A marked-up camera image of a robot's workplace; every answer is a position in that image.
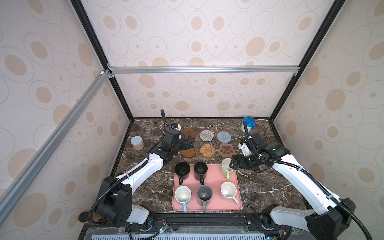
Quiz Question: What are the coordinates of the dark wooden coaster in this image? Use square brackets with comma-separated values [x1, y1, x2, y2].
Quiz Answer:
[182, 128, 197, 139]

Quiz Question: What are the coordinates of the green mug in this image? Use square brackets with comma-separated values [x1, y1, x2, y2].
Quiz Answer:
[221, 158, 235, 180]

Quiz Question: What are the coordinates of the paw-shaped wooden coaster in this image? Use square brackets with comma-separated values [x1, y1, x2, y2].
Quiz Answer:
[218, 143, 236, 159]

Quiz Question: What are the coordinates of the white woven coaster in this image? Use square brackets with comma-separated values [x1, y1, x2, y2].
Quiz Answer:
[200, 130, 214, 142]

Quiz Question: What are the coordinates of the rattan coaster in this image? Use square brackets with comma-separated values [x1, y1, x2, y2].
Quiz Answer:
[200, 144, 216, 158]

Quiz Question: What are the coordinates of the black mug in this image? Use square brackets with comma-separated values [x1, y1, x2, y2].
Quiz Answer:
[175, 162, 191, 186]
[194, 162, 208, 186]

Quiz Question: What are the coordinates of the blue-grey woven coaster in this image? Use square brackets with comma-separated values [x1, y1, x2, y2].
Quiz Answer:
[217, 131, 232, 144]

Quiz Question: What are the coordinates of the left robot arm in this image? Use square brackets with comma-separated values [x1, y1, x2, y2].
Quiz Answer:
[88, 129, 194, 227]

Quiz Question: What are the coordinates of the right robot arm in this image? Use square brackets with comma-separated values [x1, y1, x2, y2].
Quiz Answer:
[230, 139, 372, 240]

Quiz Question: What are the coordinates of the white cup blue lid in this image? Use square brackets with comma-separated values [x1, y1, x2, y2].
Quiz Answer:
[241, 116, 256, 133]

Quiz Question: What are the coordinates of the pink tray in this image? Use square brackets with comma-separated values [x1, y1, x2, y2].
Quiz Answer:
[172, 162, 242, 213]

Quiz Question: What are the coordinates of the grey mug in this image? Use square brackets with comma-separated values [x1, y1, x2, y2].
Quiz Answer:
[197, 185, 213, 213]

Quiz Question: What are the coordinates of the horizontal aluminium bar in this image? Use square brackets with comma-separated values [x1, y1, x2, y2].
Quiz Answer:
[110, 65, 300, 75]

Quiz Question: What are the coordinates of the brown jar black lid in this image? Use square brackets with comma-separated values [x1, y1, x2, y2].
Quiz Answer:
[78, 212, 100, 224]

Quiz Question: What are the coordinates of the diagonal aluminium bar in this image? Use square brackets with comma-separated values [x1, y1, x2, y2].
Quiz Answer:
[1, 69, 112, 224]

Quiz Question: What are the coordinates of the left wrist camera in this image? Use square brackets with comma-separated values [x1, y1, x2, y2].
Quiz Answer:
[171, 123, 182, 132]

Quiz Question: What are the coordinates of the white mug pink handle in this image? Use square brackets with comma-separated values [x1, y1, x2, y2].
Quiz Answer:
[220, 182, 239, 205]

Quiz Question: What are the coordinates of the white mug blue handle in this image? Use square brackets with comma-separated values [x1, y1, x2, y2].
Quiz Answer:
[175, 186, 192, 213]

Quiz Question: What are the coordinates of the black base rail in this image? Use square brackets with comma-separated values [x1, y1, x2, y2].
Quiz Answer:
[79, 213, 295, 240]

